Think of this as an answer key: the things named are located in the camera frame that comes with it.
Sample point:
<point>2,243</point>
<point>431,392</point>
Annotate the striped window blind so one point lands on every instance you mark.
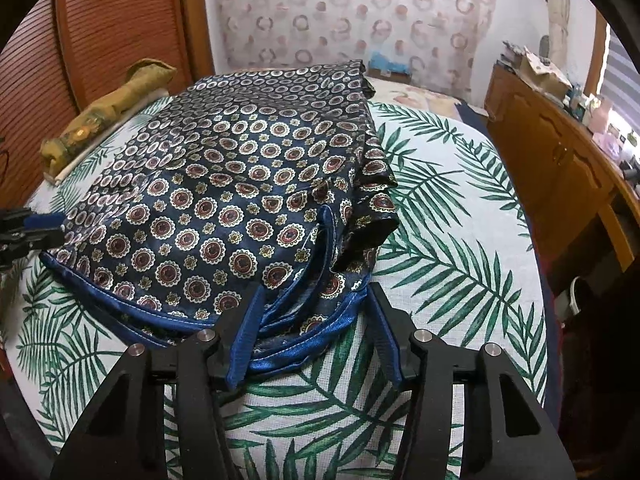
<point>622,75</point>

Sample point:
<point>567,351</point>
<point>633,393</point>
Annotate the box with blue cloth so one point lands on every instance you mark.
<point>392,65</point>

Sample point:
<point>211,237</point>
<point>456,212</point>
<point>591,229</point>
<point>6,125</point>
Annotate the gold patterned cloth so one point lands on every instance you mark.
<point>100,110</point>

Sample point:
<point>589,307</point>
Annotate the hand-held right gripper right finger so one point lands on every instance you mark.
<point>387,335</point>

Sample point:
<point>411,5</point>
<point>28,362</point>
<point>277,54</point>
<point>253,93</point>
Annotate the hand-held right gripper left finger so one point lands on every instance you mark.
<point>246,340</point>

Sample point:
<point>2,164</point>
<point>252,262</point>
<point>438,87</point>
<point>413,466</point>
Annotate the wooden slatted closet door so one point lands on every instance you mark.
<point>115,25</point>

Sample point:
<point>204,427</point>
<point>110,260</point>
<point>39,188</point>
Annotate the circle print curtain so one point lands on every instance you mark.
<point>350,10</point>

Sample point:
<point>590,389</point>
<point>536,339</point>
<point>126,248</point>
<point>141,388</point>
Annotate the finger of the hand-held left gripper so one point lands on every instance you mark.
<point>42,222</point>

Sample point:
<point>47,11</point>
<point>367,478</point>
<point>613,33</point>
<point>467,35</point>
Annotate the white slipper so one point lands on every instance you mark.
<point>575,296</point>

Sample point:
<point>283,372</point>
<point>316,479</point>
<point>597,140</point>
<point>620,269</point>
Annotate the open cardboard box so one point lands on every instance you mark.
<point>545,77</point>

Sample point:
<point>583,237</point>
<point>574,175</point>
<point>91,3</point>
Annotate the navy patterned satin shirt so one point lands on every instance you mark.
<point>225,185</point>

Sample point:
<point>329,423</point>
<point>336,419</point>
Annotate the palm leaf bed sheet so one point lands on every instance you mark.
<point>450,240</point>

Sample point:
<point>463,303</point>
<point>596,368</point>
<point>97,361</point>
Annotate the beige tied curtain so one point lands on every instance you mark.
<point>557,0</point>

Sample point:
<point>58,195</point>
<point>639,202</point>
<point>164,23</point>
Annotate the navy blue blanket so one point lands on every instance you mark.
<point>475,117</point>

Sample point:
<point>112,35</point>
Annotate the wooden cabinet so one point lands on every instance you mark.
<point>550,150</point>

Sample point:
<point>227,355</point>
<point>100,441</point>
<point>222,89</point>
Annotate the floral bed sheet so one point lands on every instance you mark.
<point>415,97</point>

